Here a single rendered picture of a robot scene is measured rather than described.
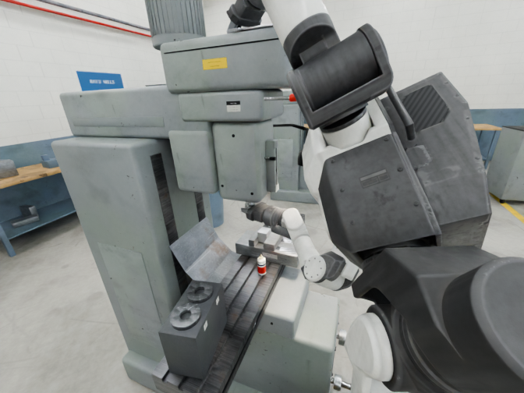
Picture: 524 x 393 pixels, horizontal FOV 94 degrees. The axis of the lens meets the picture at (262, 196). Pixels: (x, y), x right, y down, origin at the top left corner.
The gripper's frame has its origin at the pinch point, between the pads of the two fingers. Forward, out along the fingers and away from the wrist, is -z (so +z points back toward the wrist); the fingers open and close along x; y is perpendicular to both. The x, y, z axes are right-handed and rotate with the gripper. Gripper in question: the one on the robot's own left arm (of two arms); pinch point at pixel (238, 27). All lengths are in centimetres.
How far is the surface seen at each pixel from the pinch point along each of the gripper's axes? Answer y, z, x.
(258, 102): -27.6, -1.1, -5.0
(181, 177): -33, -44, -21
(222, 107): -22.0, -11.7, -11.0
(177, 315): -79, -31, -44
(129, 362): -113, -144, -58
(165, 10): 14.0, -10.5, -17.7
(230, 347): -99, -36, -31
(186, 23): 9.5, -10.1, -12.1
